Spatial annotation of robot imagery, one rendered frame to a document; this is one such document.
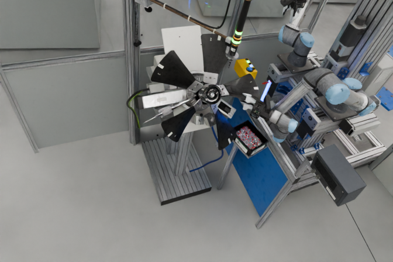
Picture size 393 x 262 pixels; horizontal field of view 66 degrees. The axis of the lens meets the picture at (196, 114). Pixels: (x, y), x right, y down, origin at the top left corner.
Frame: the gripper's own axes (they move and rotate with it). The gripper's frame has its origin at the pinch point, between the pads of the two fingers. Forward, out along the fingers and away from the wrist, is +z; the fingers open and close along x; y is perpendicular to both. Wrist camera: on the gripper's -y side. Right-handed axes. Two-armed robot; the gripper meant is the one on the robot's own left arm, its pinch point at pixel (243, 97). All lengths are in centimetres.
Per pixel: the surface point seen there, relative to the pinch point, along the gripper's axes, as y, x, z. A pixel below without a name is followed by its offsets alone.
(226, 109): 2.4, 15.5, 7.8
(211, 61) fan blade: -0.9, -14.6, 25.2
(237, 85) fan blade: -6.6, 0.3, 7.5
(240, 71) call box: -36.2, 17.8, 17.0
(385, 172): -98, 116, -134
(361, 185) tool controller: 23, -9, -74
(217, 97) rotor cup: 12.5, -3.3, 12.0
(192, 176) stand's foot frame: 16, 109, 18
